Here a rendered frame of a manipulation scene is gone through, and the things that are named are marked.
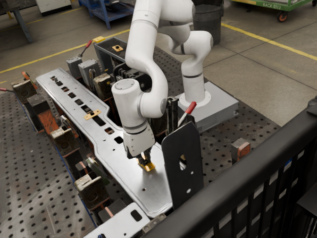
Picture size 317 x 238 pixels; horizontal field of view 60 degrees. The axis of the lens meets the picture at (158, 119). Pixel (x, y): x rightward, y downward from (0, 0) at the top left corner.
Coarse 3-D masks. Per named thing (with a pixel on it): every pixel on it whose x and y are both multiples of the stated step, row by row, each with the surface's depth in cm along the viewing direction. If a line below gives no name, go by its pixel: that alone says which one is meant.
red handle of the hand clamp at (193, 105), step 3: (192, 102) 104; (195, 102) 104; (189, 105) 104; (192, 105) 104; (195, 105) 104; (189, 108) 104; (192, 108) 104; (186, 111) 104; (189, 111) 103; (183, 117) 104; (186, 117) 104; (180, 120) 104; (183, 120) 104; (180, 123) 104; (183, 123) 104; (180, 126) 104; (171, 132) 104
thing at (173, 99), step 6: (168, 102) 96; (174, 102) 95; (168, 108) 99; (174, 108) 96; (168, 114) 100; (174, 114) 98; (168, 120) 102; (174, 120) 99; (168, 126) 103; (174, 126) 100; (168, 132) 104
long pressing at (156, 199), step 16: (48, 80) 173; (64, 80) 170; (64, 96) 154; (80, 96) 151; (96, 96) 148; (64, 112) 142; (80, 112) 138; (80, 128) 128; (96, 128) 125; (112, 128) 124; (96, 144) 117; (112, 144) 115; (112, 160) 107; (128, 160) 106; (160, 160) 103; (112, 176) 102; (128, 176) 100; (144, 176) 98; (160, 176) 97; (128, 192) 94; (144, 192) 93; (160, 192) 92; (144, 208) 88; (160, 208) 87
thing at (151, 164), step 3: (144, 159) 102; (138, 162) 103; (147, 162) 101; (150, 162) 101; (141, 165) 101; (147, 165) 101; (150, 165) 100; (153, 165) 100; (144, 168) 100; (147, 168) 100; (150, 168) 99; (153, 168) 99
